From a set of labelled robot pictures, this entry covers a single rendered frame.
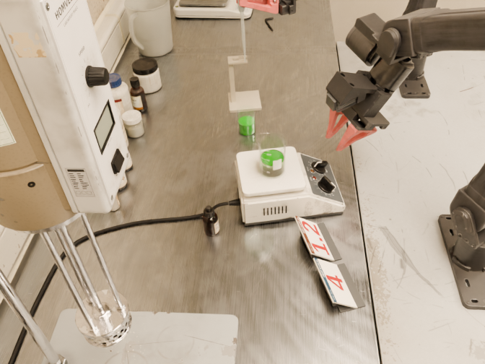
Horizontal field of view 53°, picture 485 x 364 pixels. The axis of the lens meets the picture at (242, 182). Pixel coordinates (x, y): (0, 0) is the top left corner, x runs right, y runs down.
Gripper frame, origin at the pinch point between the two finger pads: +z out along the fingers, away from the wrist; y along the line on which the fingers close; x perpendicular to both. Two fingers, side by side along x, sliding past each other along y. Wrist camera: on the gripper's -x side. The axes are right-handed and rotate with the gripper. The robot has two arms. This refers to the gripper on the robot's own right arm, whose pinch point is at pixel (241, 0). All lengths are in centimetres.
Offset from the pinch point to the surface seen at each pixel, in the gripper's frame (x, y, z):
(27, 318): 15, 40, 52
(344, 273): 31, 45, 4
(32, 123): -19, 50, 40
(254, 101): 31.3, -9.3, -5.6
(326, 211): 29.9, 31.9, -0.5
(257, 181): 22.9, 24.6, 10.4
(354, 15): 64, -88, -94
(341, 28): 70, -90, -89
